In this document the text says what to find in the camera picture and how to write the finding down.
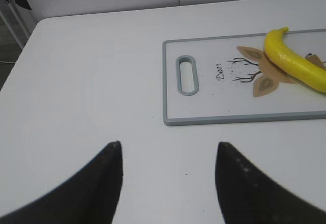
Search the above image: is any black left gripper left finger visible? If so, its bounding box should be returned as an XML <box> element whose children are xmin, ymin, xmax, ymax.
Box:
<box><xmin>1</xmin><ymin>141</ymin><xmax>123</xmax><ymax>223</ymax></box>

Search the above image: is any white grey-rimmed cutting board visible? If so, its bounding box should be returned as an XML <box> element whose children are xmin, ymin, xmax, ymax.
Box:
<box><xmin>162</xmin><ymin>33</ymin><xmax>325</xmax><ymax>126</ymax></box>

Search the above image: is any yellow plastic banana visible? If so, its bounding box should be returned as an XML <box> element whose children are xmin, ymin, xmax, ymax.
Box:
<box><xmin>263</xmin><ymin>27</ymin><xmax>325</xmax><ymax>93</ymax></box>

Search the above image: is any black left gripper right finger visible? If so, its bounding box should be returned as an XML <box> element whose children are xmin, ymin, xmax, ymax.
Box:
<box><xmin>215</xmin><ymin>142</ymin><xmax>325</xmax><ymax>223</ymax></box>

